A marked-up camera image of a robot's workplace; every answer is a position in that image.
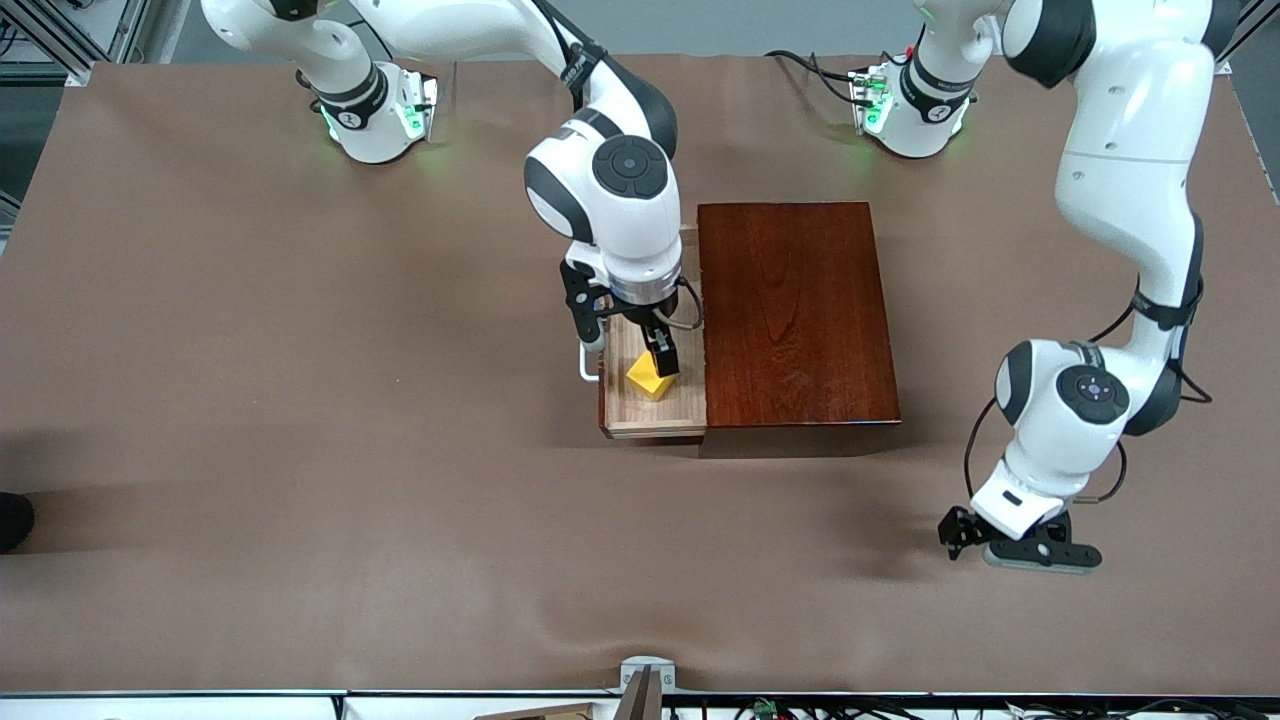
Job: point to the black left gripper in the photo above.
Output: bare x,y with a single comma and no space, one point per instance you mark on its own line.
1058,524

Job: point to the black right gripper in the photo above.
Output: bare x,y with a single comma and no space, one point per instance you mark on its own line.
648,317

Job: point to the yellow block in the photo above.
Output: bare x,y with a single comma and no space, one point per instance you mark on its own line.
648,385

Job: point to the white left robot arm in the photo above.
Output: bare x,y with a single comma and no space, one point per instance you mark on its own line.
1130,180

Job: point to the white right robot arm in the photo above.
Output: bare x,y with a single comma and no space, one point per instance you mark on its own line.
630,220

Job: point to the dark red-brown wooden cabinet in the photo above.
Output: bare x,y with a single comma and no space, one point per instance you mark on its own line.
800,330

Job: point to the green terminal connector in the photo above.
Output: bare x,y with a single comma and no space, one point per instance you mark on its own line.
765,708

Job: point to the brown table cover mat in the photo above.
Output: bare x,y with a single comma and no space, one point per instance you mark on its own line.
400,550

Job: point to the brown cardboard piece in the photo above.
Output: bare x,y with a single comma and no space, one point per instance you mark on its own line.
545,713

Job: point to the black round object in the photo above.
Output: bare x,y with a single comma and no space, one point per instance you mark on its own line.
12,522

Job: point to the grey metal clamp bracket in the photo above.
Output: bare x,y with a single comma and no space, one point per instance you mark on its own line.
647,665

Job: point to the aluminium post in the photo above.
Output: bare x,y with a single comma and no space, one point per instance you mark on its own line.
640,700

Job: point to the aluminium frame profile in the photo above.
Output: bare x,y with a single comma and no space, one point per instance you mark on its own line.
60,45
1250,30

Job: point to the white table frame rail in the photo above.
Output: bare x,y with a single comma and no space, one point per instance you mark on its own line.
200,708

